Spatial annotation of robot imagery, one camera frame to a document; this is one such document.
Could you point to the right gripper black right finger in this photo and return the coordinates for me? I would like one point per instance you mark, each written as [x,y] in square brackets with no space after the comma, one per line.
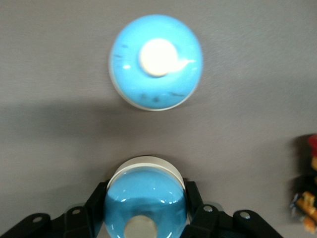
[210,223]

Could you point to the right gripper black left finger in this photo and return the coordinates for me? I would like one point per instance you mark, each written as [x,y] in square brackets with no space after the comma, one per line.
[81,220]

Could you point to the red yellow emergency stop button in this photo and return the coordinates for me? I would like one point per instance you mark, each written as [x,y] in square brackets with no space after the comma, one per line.
[305,200]

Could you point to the blue bell with black marks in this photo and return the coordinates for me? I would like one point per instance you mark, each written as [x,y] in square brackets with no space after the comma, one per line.
[153,84]

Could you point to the plain blue bell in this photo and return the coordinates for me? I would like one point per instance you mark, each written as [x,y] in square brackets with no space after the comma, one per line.
[143,193]

